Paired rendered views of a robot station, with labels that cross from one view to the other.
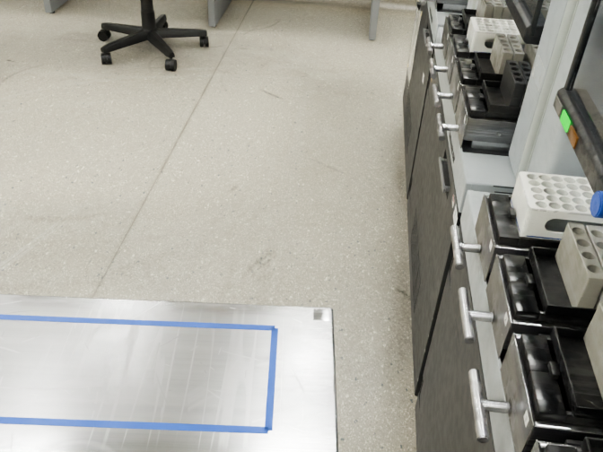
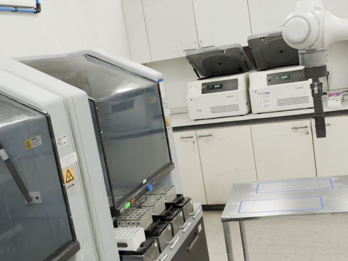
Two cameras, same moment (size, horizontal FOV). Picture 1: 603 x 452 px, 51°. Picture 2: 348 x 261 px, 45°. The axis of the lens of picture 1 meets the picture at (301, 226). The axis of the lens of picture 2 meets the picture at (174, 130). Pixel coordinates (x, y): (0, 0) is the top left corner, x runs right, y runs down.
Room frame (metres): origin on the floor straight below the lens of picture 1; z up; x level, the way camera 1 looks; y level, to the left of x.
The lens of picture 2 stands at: (2.19, 0.34, 1.50)
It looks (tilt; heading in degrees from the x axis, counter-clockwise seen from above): 10 degrees down; 198
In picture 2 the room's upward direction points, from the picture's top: 9 degrees counter-clockwise
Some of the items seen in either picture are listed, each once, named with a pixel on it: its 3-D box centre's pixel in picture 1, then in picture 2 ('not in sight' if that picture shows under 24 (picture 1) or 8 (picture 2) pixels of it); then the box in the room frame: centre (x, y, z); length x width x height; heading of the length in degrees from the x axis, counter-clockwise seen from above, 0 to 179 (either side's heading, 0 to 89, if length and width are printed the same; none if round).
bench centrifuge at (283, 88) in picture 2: not in sight; (283, 69); (-1.79, 0.19, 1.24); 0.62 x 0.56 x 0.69; 176
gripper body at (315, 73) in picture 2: not in sight; (315, 79); (0.74, 0.38, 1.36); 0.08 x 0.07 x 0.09; 176
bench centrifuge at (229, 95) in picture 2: not in sight; (221, 80); (-1.83, -0.39, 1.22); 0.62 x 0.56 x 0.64; 174
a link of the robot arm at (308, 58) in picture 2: not in sight; (313, 57); (0.74, 0.38, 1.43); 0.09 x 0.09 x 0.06
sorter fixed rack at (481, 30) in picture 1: (532, 41); not in sight; (1.48, -0.52, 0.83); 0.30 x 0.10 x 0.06; 86
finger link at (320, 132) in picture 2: not in sight; (320, 127); (0.76, 0.38, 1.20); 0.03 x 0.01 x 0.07; 86
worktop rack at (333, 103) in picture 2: not in sight; (335, 100); (-1.55, 0.60, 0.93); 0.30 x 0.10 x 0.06; 170
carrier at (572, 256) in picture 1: (578, 266); (144, 220); (0.63, -0.36, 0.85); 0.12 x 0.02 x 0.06; 176
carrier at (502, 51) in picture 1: (501, 56); not in sight; (1.34, -0.41, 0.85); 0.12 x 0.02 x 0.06; 176
